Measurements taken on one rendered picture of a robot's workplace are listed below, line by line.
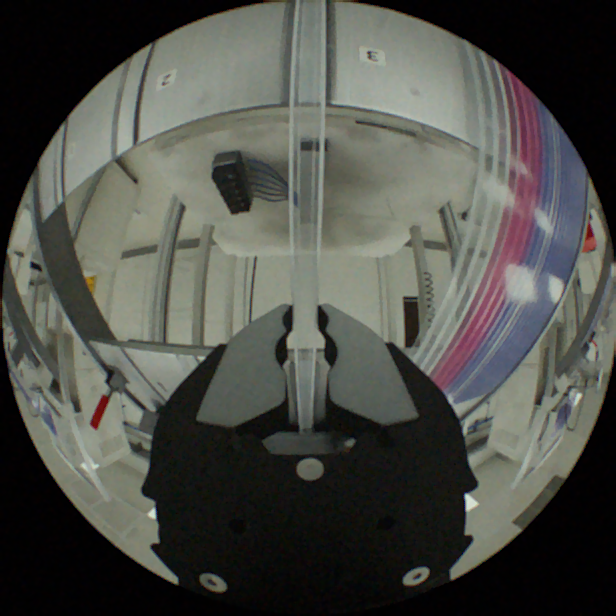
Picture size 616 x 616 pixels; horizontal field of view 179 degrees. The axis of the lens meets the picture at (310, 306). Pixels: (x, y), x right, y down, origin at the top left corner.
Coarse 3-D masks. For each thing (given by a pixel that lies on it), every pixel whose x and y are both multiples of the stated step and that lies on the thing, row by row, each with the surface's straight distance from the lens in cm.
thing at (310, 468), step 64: (256, 448) 6; (384, 448) 6; (192, 512) 6; (256, 512) 5; (320, 512) 5; (384, 512) 5; (448, 512) 6; (192, 576) 6; (256, 576) 5; (320, 576) 5; (384, 576) 5; (448, 576) 7
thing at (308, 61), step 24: (312, 0) 14; (312, 24) 12; (312, 48) 11; (312, 72) 10; (312, 96) 10; (312, 120) 9; (312, 144) 9; (312, 168) 9; (312, 192) 9; (312, 216) 10; (312, 240) 10; (312, 264) 10; (312, 288) 11; (312, 312) 12; (312, 336) 13; (312, 360) 15; (312, 384) 18; (312, 408) 22
